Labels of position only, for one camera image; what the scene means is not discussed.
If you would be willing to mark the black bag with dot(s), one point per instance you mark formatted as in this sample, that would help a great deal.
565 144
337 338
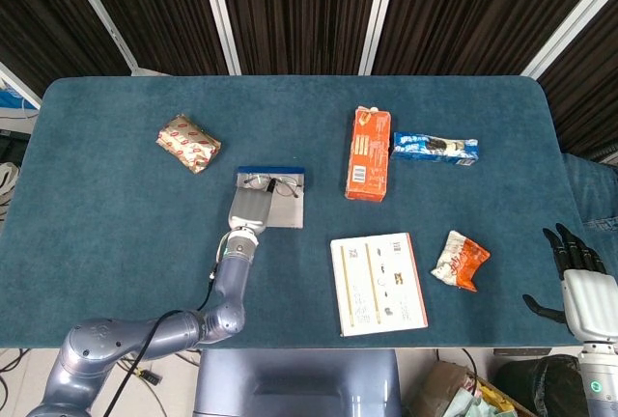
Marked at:
536 383

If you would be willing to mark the blue cookie package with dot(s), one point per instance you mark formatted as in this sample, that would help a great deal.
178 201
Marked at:
434 149

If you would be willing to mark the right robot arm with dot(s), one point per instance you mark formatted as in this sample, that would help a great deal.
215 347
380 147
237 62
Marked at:
601 383

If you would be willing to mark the crumpled white orange snack bag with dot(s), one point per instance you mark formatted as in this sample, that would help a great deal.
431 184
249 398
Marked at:
461 262

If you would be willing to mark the blue-grey robot torso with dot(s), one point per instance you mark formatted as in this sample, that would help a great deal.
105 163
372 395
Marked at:
299 383

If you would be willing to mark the thin wire-rimmed eyeglasses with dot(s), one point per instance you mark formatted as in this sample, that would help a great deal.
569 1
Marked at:
287 185

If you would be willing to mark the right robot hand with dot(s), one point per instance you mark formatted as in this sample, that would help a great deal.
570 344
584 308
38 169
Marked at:
594 306

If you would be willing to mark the blue denim fabric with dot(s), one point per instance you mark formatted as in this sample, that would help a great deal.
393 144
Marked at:
591 195

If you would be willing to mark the white red-edged booklet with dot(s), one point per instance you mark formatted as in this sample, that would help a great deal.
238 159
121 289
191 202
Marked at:
376 286

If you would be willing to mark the orange carton box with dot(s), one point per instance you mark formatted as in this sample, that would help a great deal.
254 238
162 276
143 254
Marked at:
368 156

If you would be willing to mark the cardboard box with trash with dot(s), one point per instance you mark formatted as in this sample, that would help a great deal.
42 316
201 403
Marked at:
444 383

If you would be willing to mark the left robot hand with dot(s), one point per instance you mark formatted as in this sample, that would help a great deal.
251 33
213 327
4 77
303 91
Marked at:
248 212

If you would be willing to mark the blue glasses case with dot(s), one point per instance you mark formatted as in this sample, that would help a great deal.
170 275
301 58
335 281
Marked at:
287 212

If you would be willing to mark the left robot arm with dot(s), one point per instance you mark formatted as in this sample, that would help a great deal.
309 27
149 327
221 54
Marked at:
120 340

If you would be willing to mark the white partition post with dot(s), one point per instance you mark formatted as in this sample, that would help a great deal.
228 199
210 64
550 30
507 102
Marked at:
379 11
570 21
99 14
219 11

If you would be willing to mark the blue felt table cloth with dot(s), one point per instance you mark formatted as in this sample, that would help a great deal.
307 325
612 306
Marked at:
120 243

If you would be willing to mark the black power plug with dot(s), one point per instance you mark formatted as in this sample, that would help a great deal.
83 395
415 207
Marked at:
149 378

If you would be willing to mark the gold foil snack packet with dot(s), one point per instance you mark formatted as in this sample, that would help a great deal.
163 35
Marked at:
189 143

